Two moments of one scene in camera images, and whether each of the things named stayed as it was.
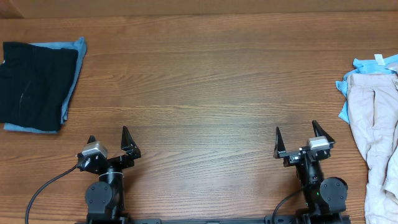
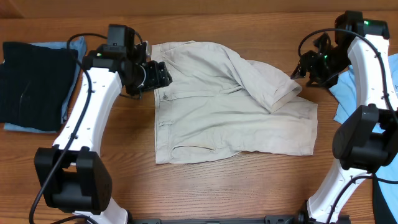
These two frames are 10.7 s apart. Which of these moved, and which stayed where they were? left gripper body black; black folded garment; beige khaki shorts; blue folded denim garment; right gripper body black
Moved: left gripper body black; right gripper body black; beige khaki shorts
Stayed: black folded garment; blue folded denim garment
